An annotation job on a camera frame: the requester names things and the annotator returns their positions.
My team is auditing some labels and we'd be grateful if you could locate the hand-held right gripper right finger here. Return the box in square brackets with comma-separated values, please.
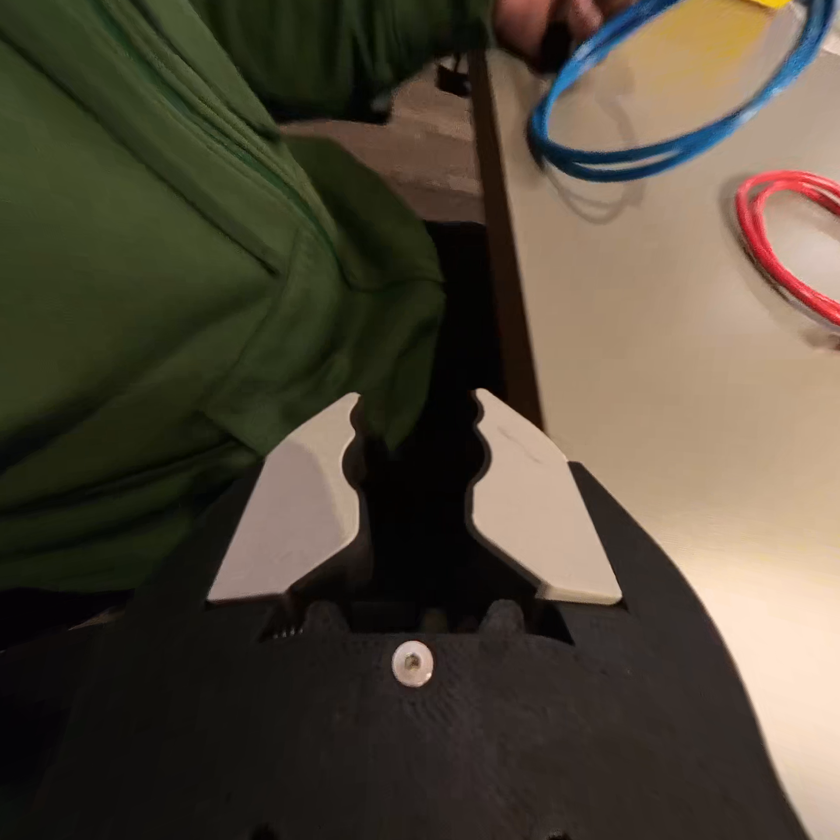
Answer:
[468, 388, 624, 607]

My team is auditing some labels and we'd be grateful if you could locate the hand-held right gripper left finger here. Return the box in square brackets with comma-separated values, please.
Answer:
[206, 390, 364, 605]

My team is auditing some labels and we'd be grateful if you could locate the red ethernet cable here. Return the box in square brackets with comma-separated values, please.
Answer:
[735, 171, 840, 329]

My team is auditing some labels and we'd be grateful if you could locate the blue ethernet cable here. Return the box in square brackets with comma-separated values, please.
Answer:
[528, 0, 840, 182]

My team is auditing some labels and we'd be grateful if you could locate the person's left forearm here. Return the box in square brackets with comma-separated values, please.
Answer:
[197, 0, 497, 119]

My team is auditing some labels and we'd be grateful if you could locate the person's left hand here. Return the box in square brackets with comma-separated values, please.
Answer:
[493, 0, 631, 69]

